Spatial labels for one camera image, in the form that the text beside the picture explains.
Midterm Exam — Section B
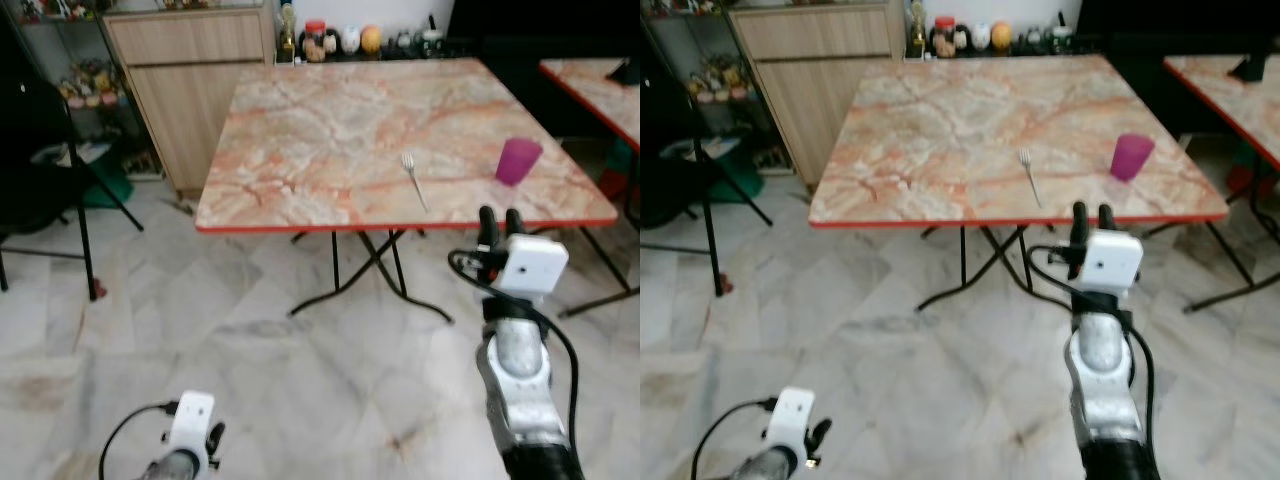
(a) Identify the purple plastic cup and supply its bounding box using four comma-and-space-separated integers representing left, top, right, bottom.
496, 138, 544, 187
1109, 133, 1155, 183

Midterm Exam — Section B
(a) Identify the silver metal fork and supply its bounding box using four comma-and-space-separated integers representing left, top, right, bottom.
401, 152, 430, 213
1018, 148, 1044, 209

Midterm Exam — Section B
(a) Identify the red and green plastic item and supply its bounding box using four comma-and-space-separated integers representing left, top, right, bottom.
598, 138, 641, 203
1224, 138, 1280, 198

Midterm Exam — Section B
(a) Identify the marble folding table red edge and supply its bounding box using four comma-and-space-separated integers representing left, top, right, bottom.
540, 58, 641, 319
808, 55, 1229, 313
1163, 55, 1280, 313
195, 57, 619, 323

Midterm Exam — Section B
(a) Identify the black chair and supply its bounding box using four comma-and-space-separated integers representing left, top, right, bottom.
0, 70, 66, 293
640, 125, 706, 256

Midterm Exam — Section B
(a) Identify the black tripod stand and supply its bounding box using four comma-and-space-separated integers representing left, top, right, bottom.
55, 95, 144, 303
685, 95, 774, 297

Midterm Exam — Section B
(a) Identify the black flat screen television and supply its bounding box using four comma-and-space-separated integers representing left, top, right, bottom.
1078, 0, 1280, 41
447, 0, 641, 43

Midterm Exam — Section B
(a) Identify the green floor item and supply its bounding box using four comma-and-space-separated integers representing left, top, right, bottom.
714, 163, 758, 203
84, 168, 133, 208

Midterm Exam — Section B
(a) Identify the glass display shelf with figurines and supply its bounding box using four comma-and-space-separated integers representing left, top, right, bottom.
0, 0, 133, 183
640, 0, 793, 173

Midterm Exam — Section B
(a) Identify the light wooden cabinet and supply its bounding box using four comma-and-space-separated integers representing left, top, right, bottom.
103, 5, 277, 198
728, 0, 907, 191

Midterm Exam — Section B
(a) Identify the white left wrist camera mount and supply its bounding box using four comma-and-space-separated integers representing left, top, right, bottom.
764, 387, 817, 469
165, 391, 217, 469

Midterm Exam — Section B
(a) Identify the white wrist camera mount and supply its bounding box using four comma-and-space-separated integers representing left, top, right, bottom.
496, 234, 570, 298
1078, 231, 1145, 294
165, 391, 217, 469
764, 387, 817, 469

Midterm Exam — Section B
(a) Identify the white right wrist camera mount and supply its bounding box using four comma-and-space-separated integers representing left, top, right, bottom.
496, 234, 570, 298
1078, 231, 1145, 294

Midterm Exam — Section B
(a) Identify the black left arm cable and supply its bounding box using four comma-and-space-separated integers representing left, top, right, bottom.
97, 402, 181, 480
689, 398, 781, 480

